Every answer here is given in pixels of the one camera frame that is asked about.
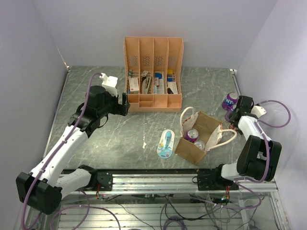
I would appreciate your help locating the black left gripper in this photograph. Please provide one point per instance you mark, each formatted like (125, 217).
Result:
(121, 109)

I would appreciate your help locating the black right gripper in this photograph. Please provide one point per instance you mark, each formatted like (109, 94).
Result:
(237, 128)

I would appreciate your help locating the purple Fanta can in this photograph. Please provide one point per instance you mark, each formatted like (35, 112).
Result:
(230, 100)

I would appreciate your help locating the purple soda can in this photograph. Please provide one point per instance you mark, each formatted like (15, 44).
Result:
(191, 135)
(229, 112)

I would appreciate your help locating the red cola can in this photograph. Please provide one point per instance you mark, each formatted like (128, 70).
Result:
(231, 126)

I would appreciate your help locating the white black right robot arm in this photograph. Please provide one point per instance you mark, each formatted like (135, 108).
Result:
(257, 161)

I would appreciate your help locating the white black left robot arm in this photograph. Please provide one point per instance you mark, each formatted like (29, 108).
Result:
(43, 188)

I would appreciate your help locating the white red box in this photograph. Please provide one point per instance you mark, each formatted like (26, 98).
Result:
(134, 85)

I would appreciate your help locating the blue white stationery packs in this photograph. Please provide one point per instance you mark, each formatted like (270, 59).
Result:
(158, 86)

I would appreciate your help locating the orange plastic file organizer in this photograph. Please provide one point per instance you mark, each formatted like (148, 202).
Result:
(153, 54)

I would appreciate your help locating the white black label pack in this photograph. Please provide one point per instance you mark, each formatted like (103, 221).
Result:
(171, 82)

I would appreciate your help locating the silver top soda can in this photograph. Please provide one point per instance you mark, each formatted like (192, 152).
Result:
(200, 144)

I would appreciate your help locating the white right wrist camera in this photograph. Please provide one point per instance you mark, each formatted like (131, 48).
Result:
(258, 111)

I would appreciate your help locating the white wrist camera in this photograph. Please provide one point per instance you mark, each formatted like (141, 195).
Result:
(110, 84)
(258, 111)

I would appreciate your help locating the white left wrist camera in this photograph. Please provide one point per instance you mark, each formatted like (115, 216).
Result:
(110, 84)

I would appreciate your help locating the aluminium rail frame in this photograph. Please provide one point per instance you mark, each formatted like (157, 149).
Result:
(144, 181)

